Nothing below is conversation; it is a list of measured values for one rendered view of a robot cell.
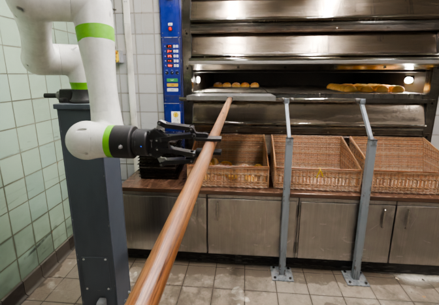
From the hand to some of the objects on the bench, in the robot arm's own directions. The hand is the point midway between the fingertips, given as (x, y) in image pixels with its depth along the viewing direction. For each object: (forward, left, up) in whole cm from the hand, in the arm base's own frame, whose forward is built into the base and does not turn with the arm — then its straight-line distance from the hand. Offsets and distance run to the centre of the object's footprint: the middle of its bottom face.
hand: (208, 145), depth 77 cm
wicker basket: (+7, +128, -56) cm, 139 cm away
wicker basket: (+127, +119, -56) cm, 183 cm away
